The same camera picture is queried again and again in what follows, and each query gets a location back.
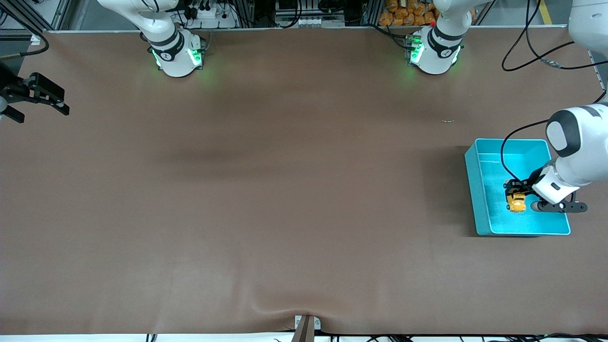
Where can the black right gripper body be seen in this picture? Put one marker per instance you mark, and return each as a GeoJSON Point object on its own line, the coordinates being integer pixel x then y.
{"type": "Point", "coordinates": [10, 89]}

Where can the yellow beetle toy car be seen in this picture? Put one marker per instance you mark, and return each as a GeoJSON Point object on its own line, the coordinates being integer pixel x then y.
{"type": "Point", "coordinates": [517, 205]}

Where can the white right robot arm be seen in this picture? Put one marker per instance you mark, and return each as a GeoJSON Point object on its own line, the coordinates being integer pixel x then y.
{"type": "Point", "coordinates": [175, 66]}

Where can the teal plastic bin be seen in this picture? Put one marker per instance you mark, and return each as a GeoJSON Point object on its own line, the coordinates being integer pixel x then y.
{"type": "Point", "coordinates": [494, 218]}

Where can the white power strip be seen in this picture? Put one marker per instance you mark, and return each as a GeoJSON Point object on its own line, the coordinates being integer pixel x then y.
{"type": "Point", "coordinates": [209, 14]}

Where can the orange snack bags pile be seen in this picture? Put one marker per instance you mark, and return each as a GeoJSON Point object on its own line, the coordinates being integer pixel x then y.
{"type": "Point", "coordinates": [408, 14]}

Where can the brown table mat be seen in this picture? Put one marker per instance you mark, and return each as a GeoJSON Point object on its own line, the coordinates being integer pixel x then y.
{"type": "Point", "coordinates": [304, 190]}

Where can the white terminal block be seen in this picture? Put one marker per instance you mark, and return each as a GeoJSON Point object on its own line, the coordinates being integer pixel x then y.
{"type": "Point", "coordinates": [313, 22]}

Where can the white corner bracket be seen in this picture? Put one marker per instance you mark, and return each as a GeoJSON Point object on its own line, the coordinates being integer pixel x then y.
{"type": "Point", "coordinates": [35, 39]}

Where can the aluminium frame profile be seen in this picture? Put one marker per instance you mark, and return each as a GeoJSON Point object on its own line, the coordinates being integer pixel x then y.
{"type": "Point", "coordinates": [57, 14]}

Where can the grey metal clamp bracket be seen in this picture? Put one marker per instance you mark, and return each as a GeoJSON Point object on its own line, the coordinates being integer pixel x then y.
{"type": "Point", "coordinates": [318, 324]}

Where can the brown camera post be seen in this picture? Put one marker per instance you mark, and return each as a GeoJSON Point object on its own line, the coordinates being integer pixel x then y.
{"type": "Point", "coordinates": [304, 332]}

